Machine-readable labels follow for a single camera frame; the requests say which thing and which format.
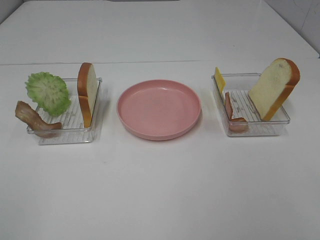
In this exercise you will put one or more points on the yellow cheese slice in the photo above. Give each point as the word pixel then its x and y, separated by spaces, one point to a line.
pixel 220 81

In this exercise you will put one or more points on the bacon strip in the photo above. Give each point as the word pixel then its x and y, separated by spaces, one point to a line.
pixel 233 120
pixel 26 114

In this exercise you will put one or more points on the bread slice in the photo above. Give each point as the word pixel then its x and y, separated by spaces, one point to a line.
pixel 273 87
pixel 87 88

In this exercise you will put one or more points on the green lettuce leaf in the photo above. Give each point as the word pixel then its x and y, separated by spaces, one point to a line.
pixel 49 92

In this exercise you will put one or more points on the pink round plate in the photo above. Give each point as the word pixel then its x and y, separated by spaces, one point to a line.
pixel 159 109

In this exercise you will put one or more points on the right clear plastic tray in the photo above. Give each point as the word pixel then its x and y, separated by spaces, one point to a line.
pixel 238 85

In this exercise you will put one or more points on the clear plastic tray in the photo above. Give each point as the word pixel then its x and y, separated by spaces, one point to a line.
pixel 73 130
pixel 238 85

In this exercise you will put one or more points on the left clear plastic tray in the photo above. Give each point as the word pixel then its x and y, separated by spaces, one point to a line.
pixel 73 130

